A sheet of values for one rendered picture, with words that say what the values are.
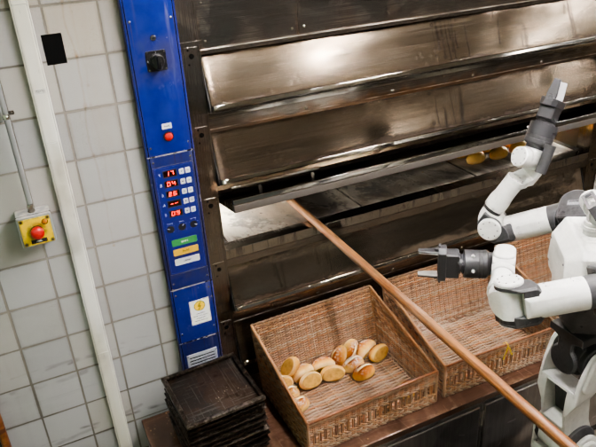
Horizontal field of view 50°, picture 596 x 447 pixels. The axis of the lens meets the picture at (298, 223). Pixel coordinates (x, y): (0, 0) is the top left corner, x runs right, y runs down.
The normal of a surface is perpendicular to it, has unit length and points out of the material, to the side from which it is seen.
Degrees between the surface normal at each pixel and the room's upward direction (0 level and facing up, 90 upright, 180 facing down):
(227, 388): 0
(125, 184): 90
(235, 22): 90
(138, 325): 90
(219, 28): 90
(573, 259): 62
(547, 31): 70
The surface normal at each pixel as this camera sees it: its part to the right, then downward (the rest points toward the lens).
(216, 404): -0.06, -0.89
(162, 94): 0.43, 0.39
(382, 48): 0.38, 0.06
